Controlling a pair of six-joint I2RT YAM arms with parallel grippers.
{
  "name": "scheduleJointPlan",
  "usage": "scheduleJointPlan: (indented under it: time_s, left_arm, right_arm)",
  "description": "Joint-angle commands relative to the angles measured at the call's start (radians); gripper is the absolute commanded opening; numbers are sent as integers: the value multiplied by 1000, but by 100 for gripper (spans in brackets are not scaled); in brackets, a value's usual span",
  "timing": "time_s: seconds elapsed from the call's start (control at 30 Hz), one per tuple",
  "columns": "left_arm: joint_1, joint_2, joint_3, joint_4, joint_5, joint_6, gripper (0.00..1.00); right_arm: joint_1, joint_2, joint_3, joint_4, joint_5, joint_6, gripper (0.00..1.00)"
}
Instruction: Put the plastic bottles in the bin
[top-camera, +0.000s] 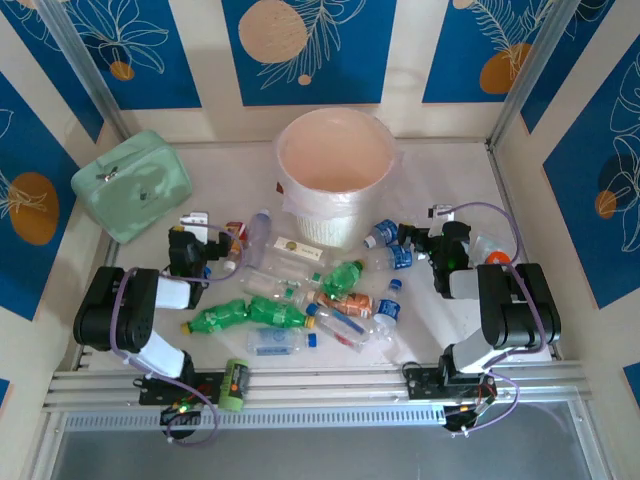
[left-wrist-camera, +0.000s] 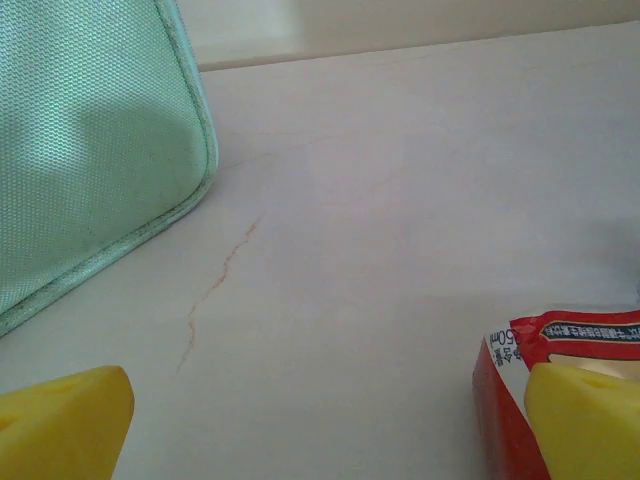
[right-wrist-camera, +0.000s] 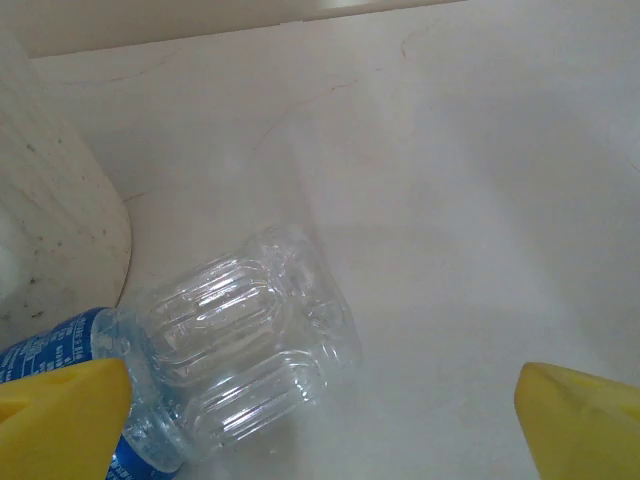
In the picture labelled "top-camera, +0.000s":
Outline blue label bottle white cap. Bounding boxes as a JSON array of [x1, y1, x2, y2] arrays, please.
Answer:
[[363, 218, 401, 250]]

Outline clear tinted bottle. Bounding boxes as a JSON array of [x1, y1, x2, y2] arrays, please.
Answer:
[[245, 209, 274, 269]]

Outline clear bottle green label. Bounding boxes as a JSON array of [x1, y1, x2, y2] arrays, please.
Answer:
[[242, 272, 301, 304], [269, 262, 324, 287]]

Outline long crushed green bottle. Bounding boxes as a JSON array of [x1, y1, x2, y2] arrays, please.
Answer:
[[180, 298, 251, 335]]

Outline clear bottle cream label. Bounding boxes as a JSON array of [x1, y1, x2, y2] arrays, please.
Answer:
[[259, 235, 344, 274]]

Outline orange label bottle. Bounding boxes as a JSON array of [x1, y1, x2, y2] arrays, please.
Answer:
[[305, 290, 376, 319]]

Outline clear bottle red blue label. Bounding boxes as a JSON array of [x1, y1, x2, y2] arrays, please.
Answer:
[[305, 303, 374, 354]]

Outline translucent plastic bin liner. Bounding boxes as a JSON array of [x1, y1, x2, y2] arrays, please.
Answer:
[[273, 107, 407, 224]]

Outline white plastic bin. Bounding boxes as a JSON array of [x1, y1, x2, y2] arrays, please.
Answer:
[[274, 107, 396, 251]]

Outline clear packet with orange disc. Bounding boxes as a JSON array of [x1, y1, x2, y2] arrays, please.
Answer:
[[469, 232, 514, 266]]

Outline green bottle yellow cap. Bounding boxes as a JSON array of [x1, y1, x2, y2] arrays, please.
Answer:
[[248, 295, 317, 331]]

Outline mint green zip pouch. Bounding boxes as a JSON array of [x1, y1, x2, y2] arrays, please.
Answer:
[[69, 129, 195, 246]]

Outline clear bottle blue cap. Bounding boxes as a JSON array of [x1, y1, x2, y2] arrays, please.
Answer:
[[246, 327, 320, 357]]

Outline green cylinder with orange dot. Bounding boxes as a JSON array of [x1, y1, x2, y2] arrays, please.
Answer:
[[218, 357, 251, 413]]

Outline black connector with green light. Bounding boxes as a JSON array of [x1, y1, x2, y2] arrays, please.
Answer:
[[158, 402, 204, 441]]

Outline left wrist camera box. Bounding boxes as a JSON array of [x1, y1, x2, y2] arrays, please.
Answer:
[[178, 210, 209, 240]]

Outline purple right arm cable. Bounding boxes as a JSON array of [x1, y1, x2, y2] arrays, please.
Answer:
[[442, 201, 547, 436]]

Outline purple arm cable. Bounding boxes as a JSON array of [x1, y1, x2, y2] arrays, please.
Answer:
[[110, 223, 245, 447], [442, 201, 547, 436]]

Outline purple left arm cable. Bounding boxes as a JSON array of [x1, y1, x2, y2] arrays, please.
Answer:
[[110, 223, 245, 447]]

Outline aluminium side rail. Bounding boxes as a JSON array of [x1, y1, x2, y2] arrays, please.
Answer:
[[485, 141, 561, 362]]

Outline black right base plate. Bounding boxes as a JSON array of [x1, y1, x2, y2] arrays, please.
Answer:
[[402, 362, 496, 401]]

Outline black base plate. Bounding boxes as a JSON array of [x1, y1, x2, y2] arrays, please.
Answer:
[[138, 370, 224, 407], [402, 362, 496, 401]]

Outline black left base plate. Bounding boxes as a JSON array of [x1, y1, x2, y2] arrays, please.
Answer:
[[138, 370, 224, 407]]

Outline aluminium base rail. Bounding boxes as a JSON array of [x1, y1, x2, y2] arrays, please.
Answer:
[[42, 359, 596, 416]]

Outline black connector with wires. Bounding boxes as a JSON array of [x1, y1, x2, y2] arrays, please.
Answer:
[[442, 404, 481, 435]]

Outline slotted grey cable duct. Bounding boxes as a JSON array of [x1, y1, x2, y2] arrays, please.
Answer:
[[62, 405, 446, 432]]

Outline aluminium frame post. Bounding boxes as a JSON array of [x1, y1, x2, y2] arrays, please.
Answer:
[[485, 0, 576, 147], [37, 0, 125, 144]]

